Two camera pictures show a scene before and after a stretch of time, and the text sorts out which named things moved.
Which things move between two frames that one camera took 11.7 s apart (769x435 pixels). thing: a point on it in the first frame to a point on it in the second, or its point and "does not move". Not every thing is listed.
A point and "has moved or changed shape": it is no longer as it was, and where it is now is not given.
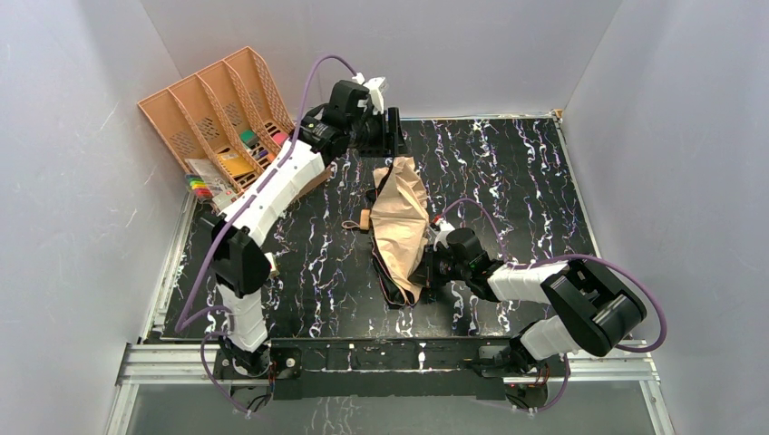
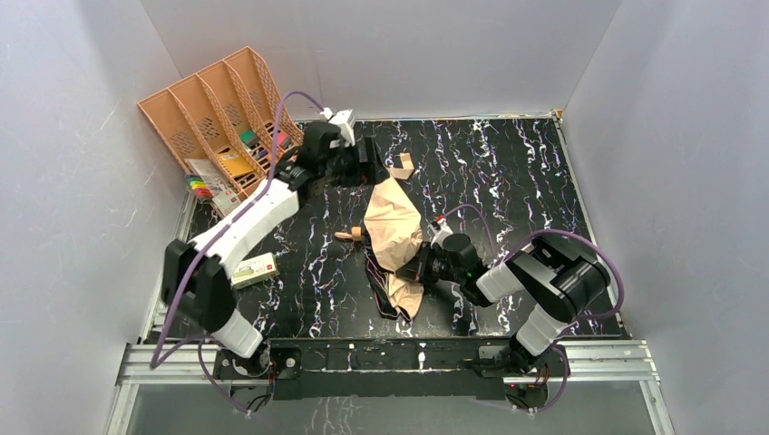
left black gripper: (393, 131) to (365, 160)
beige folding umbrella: (397, 223) has moved or changed shape
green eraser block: (248, 137) does not move
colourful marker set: (199, 187) does not move
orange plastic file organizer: (229, 114) does not move
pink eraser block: (280, 137) does not move
